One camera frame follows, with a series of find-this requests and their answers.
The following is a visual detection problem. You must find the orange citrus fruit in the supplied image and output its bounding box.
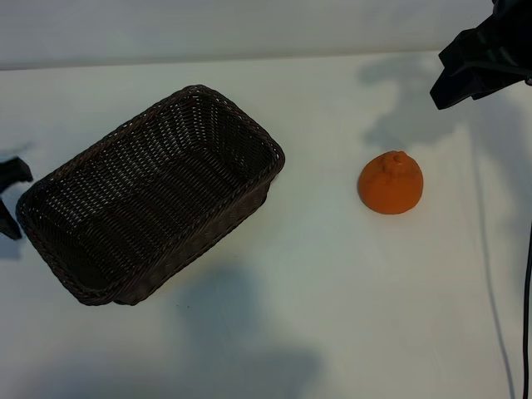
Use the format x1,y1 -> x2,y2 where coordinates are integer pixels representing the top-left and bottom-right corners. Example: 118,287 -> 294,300
357,150 -> 425,216

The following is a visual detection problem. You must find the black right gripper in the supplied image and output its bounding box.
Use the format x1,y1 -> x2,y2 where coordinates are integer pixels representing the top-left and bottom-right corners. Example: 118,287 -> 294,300
429,0 -> 532,111

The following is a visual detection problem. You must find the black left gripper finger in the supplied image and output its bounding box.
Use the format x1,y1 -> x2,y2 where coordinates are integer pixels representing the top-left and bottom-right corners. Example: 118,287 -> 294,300
0,156 -> 34,195
0,198 -> 22,241

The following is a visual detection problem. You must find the dark brown woven wicker basket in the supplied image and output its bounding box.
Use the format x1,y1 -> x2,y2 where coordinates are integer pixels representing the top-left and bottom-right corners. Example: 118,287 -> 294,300
15,84 -> 287,308

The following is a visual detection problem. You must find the black cable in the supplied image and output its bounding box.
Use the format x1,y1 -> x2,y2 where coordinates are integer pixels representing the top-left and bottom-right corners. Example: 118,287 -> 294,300
518,215 -> 532,399

